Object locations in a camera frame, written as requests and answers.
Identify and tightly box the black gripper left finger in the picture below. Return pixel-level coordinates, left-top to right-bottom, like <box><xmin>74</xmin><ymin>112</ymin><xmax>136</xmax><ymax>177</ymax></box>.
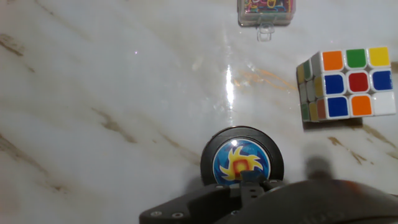
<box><xmin>139</xmin><ymin>170</ymin><xmax>254</xmax><ymax>224</ymax></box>

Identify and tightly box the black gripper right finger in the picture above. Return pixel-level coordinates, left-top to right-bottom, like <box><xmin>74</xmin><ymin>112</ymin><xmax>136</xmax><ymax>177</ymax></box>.
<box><xmin>252</xmin><ymin>170</ymin><xmax>286</xmax><ymax>200</ymax></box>

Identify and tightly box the black yo-yo with blue sticker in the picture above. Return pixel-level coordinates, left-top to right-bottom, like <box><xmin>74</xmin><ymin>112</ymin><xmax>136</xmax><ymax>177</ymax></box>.
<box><xmin>200</xmin><ymin>125</ymin><xmax>285</xmax><ymax>188</ymax></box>

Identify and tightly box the white Rubik's cube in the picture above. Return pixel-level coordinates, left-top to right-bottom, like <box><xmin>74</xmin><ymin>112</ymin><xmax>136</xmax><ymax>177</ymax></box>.
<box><xmin>295</xmin><ymin>46</ymin><xmax>397</xmax><ymax>123</ymax></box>

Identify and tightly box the marble pattern table sheet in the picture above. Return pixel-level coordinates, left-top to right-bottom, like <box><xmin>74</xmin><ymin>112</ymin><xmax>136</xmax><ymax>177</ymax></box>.
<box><xmin>0</xmin><ymin>0</ymin><xmax>398</xmax><ymax>224</ymax></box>

